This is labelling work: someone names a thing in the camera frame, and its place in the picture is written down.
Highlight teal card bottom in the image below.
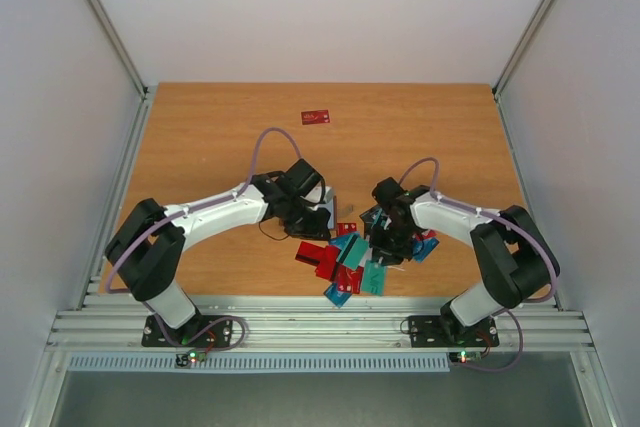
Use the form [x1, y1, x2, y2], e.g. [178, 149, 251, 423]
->
[337, 236, 369, 270]

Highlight teal card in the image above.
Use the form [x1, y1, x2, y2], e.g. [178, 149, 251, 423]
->
[360, 261, 387, 296]
[337, 236, 369, 270]

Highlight blue card bottom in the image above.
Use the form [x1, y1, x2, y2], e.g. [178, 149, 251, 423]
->
[324, 283, 353, 309]

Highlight blue card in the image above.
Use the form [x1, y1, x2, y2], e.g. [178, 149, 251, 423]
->
[412, 237, 439, 263]
[324, 283, 353, 309]
[329, 232, 360, 249]

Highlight brown leather card holder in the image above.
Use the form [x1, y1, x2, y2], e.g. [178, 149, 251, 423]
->
[321, 196, 354, 230]

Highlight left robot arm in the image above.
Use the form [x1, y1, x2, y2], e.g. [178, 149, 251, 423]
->
[105, 159, 334, 346]

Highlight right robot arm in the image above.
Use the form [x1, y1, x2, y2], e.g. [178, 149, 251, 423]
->
[370, 177, 560, 344]

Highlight black card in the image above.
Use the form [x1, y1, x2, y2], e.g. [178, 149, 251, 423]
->
[360, 205, 384, 227]

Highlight blue card right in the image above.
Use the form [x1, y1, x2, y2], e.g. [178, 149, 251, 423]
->
[412, 237, 439, 263]

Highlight dark red striped card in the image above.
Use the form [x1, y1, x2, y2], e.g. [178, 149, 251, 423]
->
[295, 241, 327, 267]

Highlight small red card top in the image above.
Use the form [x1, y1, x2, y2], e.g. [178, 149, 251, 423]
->
[336, 222, 358, 236]

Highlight blue card centre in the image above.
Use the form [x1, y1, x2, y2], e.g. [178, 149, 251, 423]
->
[329, 232, 360, 249]

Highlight red card left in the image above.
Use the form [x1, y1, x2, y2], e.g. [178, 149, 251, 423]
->
[315, 245, 341, 282]

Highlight red VIP card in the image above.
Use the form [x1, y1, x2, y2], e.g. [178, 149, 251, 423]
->
[334, 265, 364, 294]

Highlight lone red card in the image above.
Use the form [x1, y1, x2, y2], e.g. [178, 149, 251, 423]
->
[301, 110, 330, 125]

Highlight right circuit board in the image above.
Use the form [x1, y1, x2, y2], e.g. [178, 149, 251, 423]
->
[449, 350, 484, 364]

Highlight circuit board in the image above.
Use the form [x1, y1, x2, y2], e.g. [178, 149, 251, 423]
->
[449, 350, 484, 364]
[175, 351, 208, 368]

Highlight left circuit board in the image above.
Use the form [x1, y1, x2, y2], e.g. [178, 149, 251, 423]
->
[175, 351, 208, 368]

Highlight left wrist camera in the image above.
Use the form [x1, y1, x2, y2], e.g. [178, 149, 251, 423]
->
[305, 186, 334, 205]

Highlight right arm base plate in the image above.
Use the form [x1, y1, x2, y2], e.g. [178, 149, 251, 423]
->
[407, 315, 500, 348]

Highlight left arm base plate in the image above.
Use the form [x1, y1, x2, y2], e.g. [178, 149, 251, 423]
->
[141, 314, 234, 349]

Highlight aluminium frame rails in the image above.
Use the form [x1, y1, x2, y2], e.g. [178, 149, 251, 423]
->
[46, 294, 594, 352]

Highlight grey slotted cable duct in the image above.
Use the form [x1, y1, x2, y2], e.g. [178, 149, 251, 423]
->
[67, 352, 450, 374]

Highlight right frame post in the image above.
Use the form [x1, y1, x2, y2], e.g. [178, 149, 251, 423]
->
[492, 0, 557, 102]

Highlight frame post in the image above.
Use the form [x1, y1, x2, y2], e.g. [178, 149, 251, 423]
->
[492, 0, 557, 102]
[85, 0, 148, 99]

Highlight left frame post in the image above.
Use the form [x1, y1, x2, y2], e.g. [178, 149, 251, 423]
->
[85, 0, 148, 99]

